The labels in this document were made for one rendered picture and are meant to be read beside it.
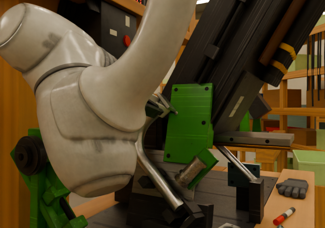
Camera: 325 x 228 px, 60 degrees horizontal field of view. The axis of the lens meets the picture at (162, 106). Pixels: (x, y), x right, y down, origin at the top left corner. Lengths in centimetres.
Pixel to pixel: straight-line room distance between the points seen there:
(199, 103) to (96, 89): 43
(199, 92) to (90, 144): 45
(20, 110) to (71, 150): 41
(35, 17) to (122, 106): 18
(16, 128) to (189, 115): 42
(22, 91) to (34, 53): 33
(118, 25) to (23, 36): 48
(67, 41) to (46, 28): 3
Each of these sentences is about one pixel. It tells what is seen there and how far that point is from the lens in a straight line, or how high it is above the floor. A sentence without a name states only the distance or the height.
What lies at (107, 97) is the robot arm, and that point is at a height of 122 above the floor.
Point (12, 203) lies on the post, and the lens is 79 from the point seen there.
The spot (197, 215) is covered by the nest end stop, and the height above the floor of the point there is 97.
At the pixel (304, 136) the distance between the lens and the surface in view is 387.
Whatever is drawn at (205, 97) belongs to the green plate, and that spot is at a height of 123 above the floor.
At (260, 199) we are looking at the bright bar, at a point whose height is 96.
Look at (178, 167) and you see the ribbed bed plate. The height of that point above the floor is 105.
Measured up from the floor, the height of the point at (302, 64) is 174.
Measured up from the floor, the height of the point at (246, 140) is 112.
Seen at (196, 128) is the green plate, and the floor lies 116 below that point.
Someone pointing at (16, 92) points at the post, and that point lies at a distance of 74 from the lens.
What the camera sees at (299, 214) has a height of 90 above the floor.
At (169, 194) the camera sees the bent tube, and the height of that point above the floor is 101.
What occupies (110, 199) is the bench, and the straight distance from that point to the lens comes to 108.
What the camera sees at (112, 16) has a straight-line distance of 84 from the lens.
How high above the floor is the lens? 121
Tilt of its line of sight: level
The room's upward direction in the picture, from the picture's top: straight up
